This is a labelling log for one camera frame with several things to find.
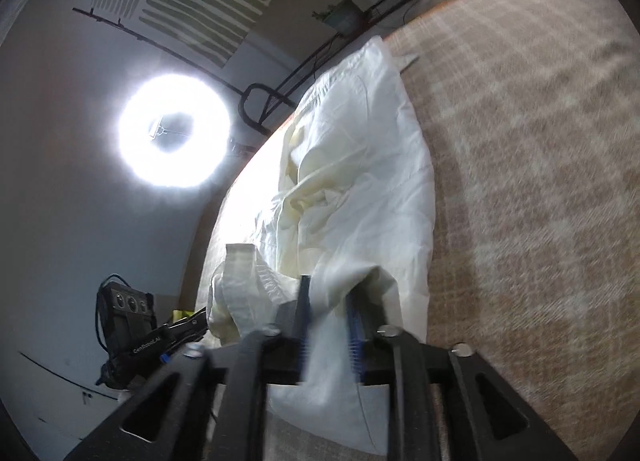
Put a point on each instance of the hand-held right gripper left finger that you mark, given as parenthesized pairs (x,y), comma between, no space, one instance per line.
(302,331)

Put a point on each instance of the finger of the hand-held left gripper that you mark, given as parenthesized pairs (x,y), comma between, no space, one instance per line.
(187,328)

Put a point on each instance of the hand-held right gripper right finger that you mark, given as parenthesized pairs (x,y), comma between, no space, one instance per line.
(355,336)

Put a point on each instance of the white garment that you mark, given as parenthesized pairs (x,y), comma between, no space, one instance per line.
(360,181)

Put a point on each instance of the yellow tag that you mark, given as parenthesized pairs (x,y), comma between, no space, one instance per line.
(181,314)

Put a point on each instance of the beige plaid blanket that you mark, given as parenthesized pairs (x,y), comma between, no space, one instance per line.
(525,166)

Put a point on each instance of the black metal bed frame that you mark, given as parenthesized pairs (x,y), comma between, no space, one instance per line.
(243,106)

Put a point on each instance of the black wall rod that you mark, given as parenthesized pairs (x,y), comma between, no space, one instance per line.
(150,38)

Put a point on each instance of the green striped wall poster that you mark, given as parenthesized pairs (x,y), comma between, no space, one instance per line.
(200,6)

